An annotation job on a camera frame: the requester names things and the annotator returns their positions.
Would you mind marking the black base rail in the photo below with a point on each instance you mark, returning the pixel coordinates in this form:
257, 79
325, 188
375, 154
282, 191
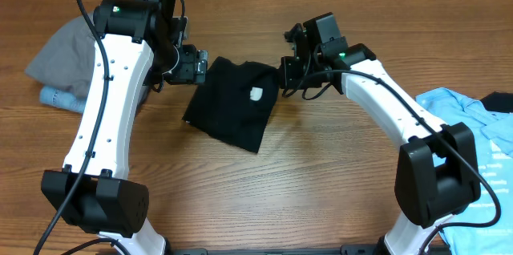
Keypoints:
276, 251

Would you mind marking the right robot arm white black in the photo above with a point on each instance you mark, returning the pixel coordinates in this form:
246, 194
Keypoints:
435, 177

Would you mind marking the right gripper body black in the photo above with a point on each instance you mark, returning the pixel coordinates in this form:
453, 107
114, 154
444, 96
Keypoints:
287, 72

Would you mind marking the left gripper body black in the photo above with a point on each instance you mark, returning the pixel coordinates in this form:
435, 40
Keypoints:
184, 72

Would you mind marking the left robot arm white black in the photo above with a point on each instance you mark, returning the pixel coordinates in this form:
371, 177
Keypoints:
139, 44

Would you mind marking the black polo shirt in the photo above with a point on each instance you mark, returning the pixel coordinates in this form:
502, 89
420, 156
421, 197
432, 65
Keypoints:
235, 103

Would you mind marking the dark navy garment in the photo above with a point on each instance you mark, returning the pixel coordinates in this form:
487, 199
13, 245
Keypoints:
499, 102

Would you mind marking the grey folded trousers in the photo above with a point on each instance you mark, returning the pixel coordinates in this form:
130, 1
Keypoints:
66, 60

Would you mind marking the light blue shirt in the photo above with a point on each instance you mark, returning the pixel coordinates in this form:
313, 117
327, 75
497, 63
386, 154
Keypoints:
493, 141

